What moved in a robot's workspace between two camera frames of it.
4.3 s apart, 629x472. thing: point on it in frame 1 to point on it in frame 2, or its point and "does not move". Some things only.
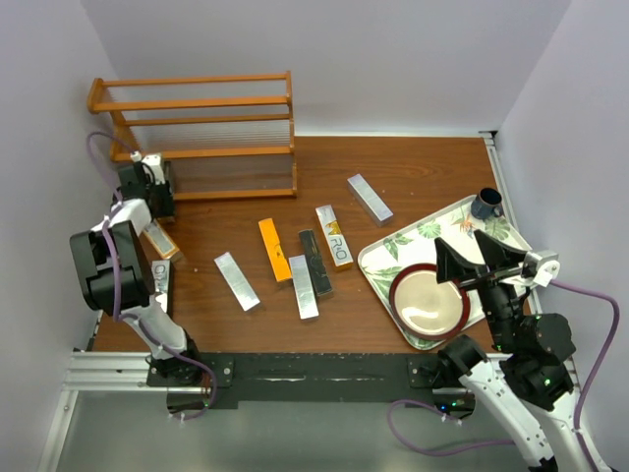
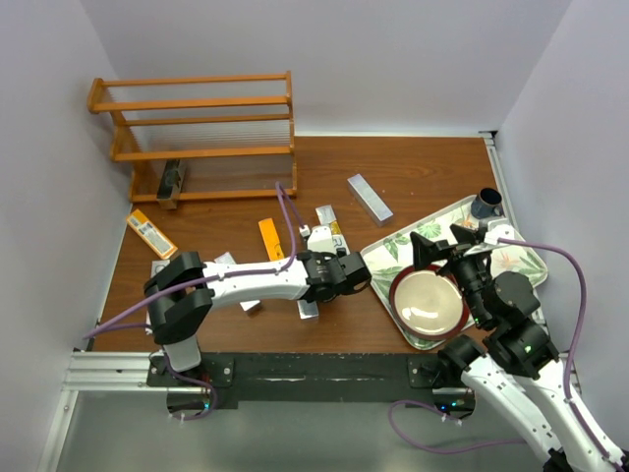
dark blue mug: [487, 204] does not move
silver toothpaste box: [370, 201] does not move
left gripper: [150, 184] to [340, 254]
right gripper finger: [496, 256] to [464, 235]
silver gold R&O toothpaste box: [337, 251] does not move
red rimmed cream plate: [426, 309] does not move
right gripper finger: [450, 267] to [426, 252]
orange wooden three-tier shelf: [229, 137] does not move
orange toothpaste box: [276, 256] does not move
